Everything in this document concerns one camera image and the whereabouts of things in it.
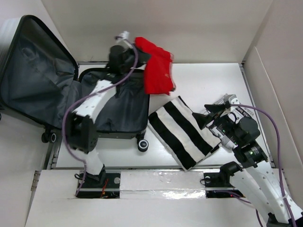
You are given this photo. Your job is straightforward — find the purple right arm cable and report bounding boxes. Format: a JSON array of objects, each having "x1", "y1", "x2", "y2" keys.
[{"x1": 214, "y1": 104, "x2": 296, "y2": 227}]

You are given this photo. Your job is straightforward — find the newspaper print cloth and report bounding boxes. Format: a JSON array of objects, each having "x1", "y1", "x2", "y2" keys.
[{"x1": 205, "y1": 94, "x2": 258, "y2": 150}]

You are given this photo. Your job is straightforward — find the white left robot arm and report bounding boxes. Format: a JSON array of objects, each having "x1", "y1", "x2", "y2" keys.
[{"x1": 62, "y1": 44, "x2": 151, "y2": 188}]

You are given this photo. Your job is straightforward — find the black white striped towel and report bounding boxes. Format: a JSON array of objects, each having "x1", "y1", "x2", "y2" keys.
[{"x1": 148, "y1": 96, "x2": 221, "y2": 171}]

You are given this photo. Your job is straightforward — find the red shorts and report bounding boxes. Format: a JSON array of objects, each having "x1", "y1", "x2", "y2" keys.
[{"x1": 134, "y1": 37, "x2": 176, "y2": 95}]

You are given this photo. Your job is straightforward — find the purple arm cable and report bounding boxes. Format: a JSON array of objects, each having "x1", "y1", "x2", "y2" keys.
[
  {"x1": 62, "y1": 35, "x2": 139, "y2": 197},
  {"x1": 214, "y1": 104, "x2": 296, "y2": 227}
]

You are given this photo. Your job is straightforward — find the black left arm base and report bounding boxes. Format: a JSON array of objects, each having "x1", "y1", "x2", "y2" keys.
[{"x1": 74, "y1": 173, "x2": 121, "y2": 199}]

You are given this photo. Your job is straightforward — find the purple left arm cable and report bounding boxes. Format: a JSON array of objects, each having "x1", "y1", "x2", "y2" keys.
[{"x1": 62, "y1": 35, "x2": 139, "y2": 197}]

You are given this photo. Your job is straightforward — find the open black suitcase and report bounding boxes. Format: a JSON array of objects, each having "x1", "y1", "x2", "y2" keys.
[{"x1": 0, "y1": 15, "x2": 150, "y2": 152}]

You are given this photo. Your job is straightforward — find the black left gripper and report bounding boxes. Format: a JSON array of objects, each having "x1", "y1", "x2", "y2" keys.
[{"x1": 120, "y1": 44, "x2": 151, "y2": 74}]

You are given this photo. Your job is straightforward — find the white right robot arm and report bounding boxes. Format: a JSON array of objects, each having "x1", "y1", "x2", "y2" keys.
[{"x1": 193, "y1": 103, "x2": 303, "y2": 227}]

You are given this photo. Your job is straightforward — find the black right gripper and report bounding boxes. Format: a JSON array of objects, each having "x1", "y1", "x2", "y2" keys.
[{"x1": 191, "y1": 103, "x2": 241, "y2": 145}]

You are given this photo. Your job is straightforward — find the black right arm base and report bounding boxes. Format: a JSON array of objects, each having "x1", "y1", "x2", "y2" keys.
[{"x1": 200, "y1": 172, "x2": 244, "y2": 199}]

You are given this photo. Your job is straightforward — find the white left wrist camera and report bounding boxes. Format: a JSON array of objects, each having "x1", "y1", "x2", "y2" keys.
[{"x1": 115, "y1": 31, "x2": 129, "y2": 43}]

